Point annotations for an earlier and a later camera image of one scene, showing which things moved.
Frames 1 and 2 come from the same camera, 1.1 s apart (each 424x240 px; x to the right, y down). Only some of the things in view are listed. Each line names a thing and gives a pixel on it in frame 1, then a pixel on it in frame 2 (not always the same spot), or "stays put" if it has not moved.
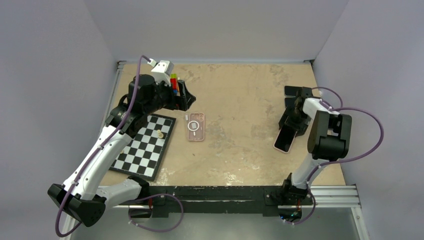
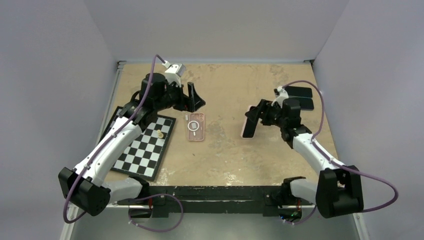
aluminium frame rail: x=120 y=65 stays put
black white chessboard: x=143 y=156 stays put
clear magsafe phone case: x=196 y=127 stays put
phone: x=285 y=139 -> x=249 y=128
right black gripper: x=300 y=127 -> x=264 y=106
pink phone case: x=196 y=129 stays put
